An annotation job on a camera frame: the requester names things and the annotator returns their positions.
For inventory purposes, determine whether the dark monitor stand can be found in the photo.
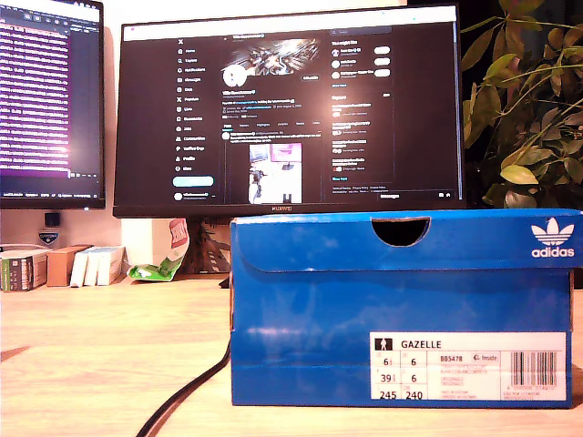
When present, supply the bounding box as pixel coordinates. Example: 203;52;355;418
187;217;232;290

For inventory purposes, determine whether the white small box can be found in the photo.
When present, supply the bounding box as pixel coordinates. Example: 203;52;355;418
96;246;127;287
83;248;102;287
69;249;91;288

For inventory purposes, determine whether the brown cardboard box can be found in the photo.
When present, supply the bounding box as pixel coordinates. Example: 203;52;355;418
45;244;95;288

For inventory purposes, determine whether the green leafy houseplant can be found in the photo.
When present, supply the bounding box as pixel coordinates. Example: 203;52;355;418
460;0;583;212

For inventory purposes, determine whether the black table cable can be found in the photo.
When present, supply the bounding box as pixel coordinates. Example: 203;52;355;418
135;339;232;437

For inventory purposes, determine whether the monitor with purple text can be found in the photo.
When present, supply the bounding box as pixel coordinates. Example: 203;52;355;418
0;0;107;211

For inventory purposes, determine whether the black wide Huawei monitor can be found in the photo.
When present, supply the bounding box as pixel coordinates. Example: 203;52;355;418
112;4;468;219

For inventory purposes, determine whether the green white snack bag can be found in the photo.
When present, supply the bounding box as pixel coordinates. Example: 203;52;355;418
127;217;191;281

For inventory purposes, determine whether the blue shoebox lid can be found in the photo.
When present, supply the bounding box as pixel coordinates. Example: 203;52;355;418
230;208;583;275

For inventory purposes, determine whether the green white printed box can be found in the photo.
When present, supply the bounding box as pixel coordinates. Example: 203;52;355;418
0;249;49;293

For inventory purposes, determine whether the blue shoebox base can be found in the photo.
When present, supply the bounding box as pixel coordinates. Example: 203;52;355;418
228;262;575;409

